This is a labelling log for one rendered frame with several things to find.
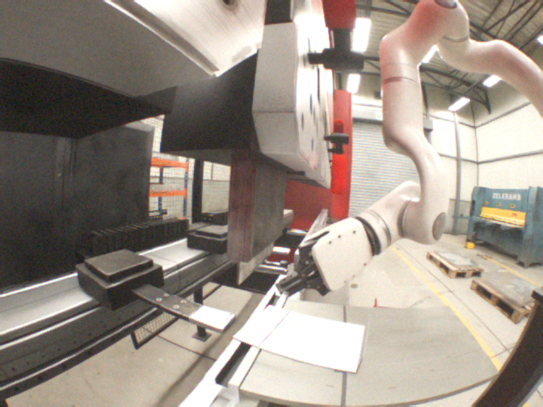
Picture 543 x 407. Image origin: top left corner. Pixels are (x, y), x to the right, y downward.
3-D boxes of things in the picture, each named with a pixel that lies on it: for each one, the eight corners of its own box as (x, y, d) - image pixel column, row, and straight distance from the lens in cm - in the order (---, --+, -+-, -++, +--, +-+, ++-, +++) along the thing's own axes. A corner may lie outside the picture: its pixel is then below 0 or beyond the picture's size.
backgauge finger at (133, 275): (204, 363, 24) (199, 327, 20) (78, 286, 42) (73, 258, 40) (248, 311, 32) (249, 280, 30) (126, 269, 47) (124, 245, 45)
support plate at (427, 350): (494, 379, 29) (499, 372, 29) (239, 394, 20) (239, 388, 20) (446, 310, 40) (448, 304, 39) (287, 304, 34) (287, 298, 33)
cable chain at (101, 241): (94, 255, 51) (91, 237, 50) (83, 249, 56) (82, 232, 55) (189, 230, 75) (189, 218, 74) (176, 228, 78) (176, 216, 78)
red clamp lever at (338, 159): (346, 195, 34) (348, 132, 36) (320, 193, 34) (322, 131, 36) (346, 195, 36) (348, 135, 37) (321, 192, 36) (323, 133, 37)
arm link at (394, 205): (397, 255, 41) (366, 241, 48) (435, 219, 49) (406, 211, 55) (389, 215, 37) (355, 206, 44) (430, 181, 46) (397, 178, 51)
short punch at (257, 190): (250, 287, 17) (256, 160, 16) (226, 282, 18) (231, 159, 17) (280, 253, 26) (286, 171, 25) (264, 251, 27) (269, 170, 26)
